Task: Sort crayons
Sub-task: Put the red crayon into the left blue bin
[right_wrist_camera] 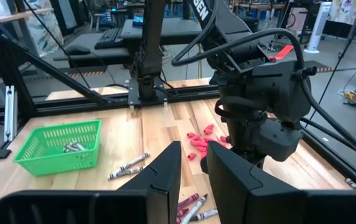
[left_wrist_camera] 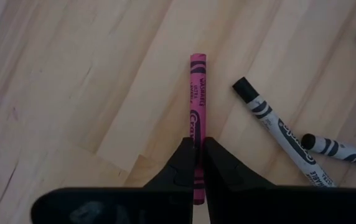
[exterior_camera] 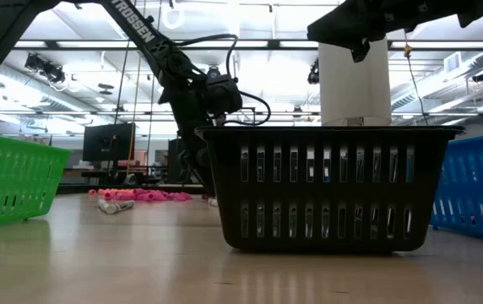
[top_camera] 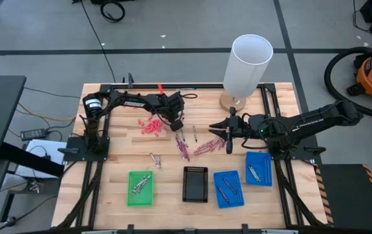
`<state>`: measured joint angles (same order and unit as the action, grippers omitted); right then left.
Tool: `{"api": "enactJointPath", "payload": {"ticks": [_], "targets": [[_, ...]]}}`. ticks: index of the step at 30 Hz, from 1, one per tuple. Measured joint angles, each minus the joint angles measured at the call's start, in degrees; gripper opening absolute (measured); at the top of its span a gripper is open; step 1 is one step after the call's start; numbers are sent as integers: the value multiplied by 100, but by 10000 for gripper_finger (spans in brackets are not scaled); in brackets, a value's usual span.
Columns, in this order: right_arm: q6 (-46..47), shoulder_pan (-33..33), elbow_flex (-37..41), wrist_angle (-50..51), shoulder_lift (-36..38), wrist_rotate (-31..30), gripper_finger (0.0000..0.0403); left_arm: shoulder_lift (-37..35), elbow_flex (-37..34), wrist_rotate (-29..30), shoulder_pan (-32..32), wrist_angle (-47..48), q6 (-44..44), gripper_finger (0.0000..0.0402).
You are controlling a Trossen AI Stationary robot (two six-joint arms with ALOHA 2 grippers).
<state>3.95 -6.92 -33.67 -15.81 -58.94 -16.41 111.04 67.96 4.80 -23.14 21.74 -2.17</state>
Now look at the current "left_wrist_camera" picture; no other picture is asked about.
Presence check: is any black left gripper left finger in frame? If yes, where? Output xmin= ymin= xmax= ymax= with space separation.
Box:
xmin=30 ymin=138 xmax=196 ymax=224

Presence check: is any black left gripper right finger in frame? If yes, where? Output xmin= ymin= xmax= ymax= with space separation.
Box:
xmin=204 ymin=137 xmax=356 ymax=224

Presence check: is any grey crayon with black tip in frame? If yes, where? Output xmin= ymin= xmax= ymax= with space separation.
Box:
xmin=301 ymin=133 xmax=356 ymax=170
xmin=232 ymin=76 xmax=337 ymax=188

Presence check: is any pink crayon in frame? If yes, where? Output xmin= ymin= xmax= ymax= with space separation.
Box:
xmin=189 ymin=52 xmax=207 ymax=206

